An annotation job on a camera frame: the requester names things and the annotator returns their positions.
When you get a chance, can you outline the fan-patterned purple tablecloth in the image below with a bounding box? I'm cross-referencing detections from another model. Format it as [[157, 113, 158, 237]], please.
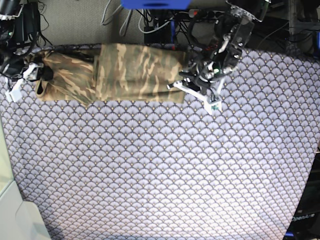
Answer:
[[0, 50, 320, 240]]

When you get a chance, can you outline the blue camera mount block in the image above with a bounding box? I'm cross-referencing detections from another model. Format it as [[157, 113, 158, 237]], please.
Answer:
[[121, 0, 191, 10]]

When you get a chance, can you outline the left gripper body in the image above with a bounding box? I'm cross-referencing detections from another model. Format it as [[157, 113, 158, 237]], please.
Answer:
[[179, 46, 243, 96]]

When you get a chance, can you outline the white plastic bin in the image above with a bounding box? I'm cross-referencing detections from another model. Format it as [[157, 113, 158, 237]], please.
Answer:
[[0, 128, 51, 240]]

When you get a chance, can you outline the blue clamp handle right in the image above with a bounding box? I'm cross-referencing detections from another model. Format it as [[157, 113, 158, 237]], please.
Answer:
[[313, 31, 320, 51]]

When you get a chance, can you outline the black OpenArm box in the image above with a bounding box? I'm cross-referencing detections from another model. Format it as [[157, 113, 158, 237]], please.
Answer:
[[283, 158, 320, 240]]

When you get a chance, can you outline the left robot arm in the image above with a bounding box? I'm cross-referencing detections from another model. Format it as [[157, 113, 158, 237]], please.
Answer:
[[167, 0, 270, 115]]

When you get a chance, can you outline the camouflage T-shirt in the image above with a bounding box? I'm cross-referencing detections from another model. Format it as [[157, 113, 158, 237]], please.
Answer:
[[26, 43, 187, 106]]

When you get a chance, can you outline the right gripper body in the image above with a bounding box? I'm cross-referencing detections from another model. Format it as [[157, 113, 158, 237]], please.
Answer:
[[24, 62, 54, 82]]

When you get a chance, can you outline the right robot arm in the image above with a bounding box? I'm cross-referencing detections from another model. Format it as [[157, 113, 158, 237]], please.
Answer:
[[0, 0, 54, 102]]

